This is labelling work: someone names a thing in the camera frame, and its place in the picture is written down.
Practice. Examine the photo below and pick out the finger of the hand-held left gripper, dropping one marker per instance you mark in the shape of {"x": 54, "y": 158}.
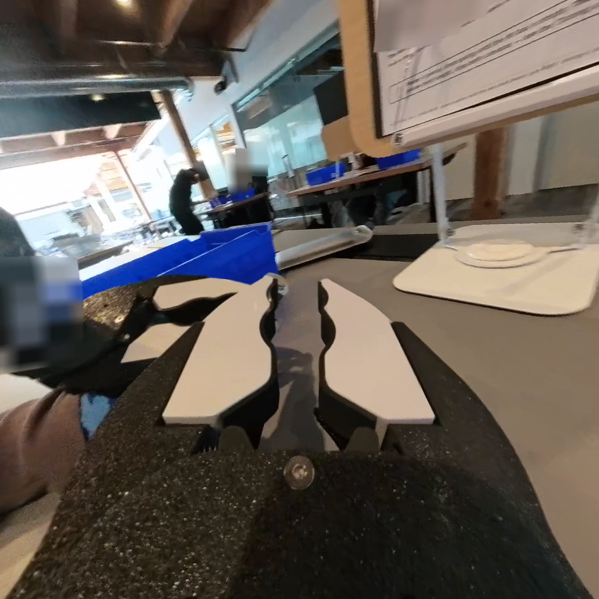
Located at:
{"x": 154, "y": 344}
{"x": 196, "y": 290}

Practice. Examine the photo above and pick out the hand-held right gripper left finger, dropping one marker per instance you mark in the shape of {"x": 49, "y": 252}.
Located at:
{"x": 220, "y": 360}

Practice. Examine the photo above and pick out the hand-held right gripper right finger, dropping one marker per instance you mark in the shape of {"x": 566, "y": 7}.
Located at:
{"x": 374, "y": 365}

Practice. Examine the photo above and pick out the blue plastic bin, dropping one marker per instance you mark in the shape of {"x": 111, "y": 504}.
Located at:
{"x": 224, "y": 257}

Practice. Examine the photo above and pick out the silver hex bolt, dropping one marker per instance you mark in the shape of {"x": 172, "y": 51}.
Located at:
{"x": 281, "y": 283}

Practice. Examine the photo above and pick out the person's left forearm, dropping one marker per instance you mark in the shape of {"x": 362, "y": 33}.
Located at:
{"x": 37, "y": 444}

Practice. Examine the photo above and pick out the beige table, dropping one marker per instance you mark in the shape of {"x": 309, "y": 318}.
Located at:
{"x": 121, "y": 255}

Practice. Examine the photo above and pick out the wooden work table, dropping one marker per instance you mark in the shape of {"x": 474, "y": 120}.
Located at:
{"x": 234, "y": 208}

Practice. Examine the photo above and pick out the small blue bin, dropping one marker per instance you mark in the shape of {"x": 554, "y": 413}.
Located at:
{"x": 323, "y": 177}
{"x": 234, "y": 197}
{"x": 397, "y": 160}

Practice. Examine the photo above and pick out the grey metal clamp lever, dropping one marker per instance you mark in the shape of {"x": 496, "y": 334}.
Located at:
{"x": 323, "y": 248}

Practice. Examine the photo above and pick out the black framed floor sign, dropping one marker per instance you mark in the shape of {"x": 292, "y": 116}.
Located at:
{"x": 288, "y": 166}

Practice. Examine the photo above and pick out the wooden side table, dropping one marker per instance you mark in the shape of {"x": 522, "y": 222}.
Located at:
{"x": 355, "y": 178}

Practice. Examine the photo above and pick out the black backing board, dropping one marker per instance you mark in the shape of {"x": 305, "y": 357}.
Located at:
{"x": 376, "y": 93}

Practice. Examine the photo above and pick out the printed instruction sheet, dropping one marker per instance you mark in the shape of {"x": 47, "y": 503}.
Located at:
{"x": 468, "y": 89}

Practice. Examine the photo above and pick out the brown wooden post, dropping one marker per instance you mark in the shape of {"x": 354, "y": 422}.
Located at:
{"x": 489, "y": 173}
{"x": 187, "y": 149}

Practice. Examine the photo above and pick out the black ceiling camera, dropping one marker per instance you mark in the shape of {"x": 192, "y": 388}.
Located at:
{"x": 227, "y": 77}

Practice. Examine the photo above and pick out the black wall screen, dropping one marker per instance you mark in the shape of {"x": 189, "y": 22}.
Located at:
{"x": 332, "y": 100}

